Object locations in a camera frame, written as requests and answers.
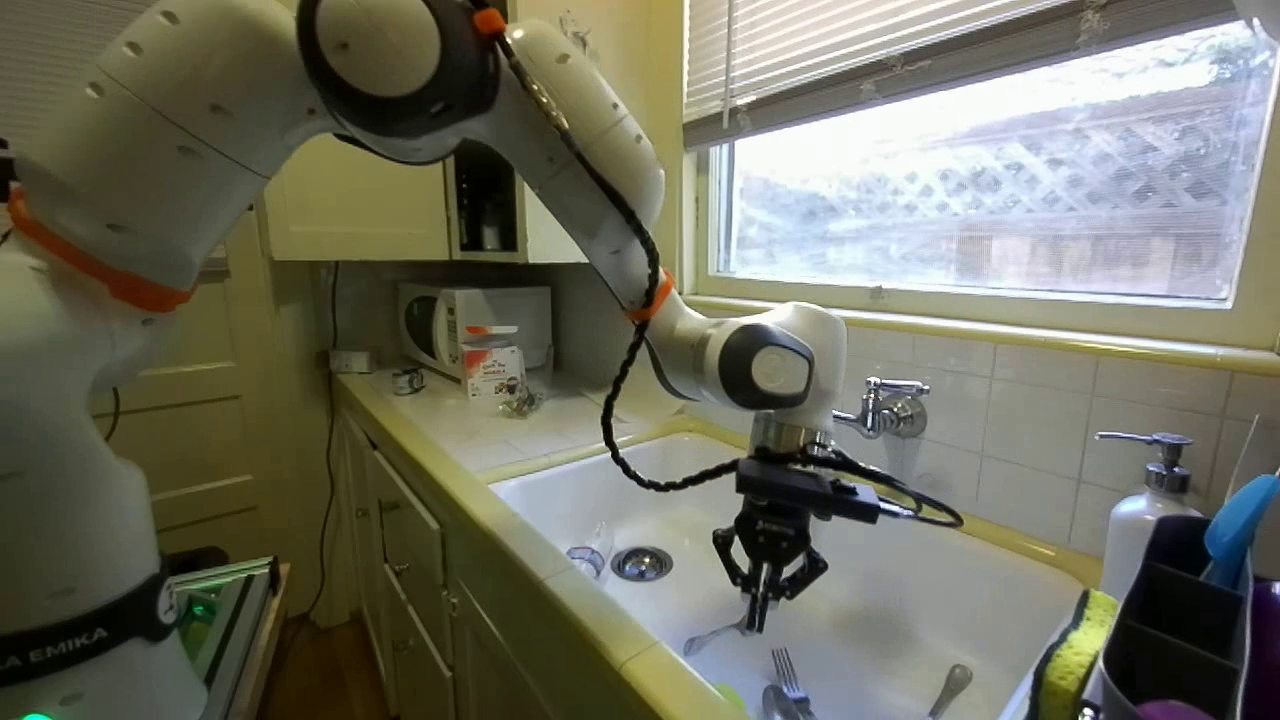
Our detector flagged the metal sink drain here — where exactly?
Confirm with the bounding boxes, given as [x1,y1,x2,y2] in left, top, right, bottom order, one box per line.
[612,544,671,585]

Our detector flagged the chrome wall faucet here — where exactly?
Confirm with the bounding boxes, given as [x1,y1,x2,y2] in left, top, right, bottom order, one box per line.
[838,378,928,442]

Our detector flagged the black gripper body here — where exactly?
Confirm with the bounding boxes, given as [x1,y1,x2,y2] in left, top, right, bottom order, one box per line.
[732,509,808,632]

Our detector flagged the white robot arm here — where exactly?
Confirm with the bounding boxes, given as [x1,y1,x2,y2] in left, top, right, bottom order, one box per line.
[0,0,846,720]

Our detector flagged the white kitchen sink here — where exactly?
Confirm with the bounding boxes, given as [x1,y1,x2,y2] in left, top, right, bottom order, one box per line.
[494,455,1080,720]

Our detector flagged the silver spoon in sink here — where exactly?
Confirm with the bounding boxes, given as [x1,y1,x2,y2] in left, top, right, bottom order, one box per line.
[928,666,974,720]

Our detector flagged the blue utensil in rack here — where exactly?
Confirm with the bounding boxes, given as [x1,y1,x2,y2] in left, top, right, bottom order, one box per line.
[1204,474,1280,589]

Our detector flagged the white upper cabinet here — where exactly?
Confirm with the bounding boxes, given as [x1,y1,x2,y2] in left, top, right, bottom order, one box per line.
[265,137,585,265]

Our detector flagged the white window blinds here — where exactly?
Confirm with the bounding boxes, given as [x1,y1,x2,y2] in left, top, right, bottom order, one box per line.
[681,0,1112,132]

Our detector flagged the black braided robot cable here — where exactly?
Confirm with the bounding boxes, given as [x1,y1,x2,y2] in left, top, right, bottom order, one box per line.
[504,24,970,532]

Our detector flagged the yellow green sponge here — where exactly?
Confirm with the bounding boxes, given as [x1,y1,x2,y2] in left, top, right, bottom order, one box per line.
[1023,589,1120,720]

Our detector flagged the black dish rack caddy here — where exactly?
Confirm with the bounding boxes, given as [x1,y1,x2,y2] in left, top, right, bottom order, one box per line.
[1094,517,1280,720]

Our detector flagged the silver utensil in sink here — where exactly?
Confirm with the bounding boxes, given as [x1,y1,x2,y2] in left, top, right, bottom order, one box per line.
[761,649,817,720]

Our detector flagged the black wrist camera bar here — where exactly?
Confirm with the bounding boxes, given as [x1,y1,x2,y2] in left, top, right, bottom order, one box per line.
[735,459,879,526]

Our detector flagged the lower cabinet drawers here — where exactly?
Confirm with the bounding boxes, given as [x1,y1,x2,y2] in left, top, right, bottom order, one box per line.
[332,405,566,720]

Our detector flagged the white soap pump bottle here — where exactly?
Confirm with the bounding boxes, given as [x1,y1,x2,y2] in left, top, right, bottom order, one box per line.
[1099,431,1193,602]

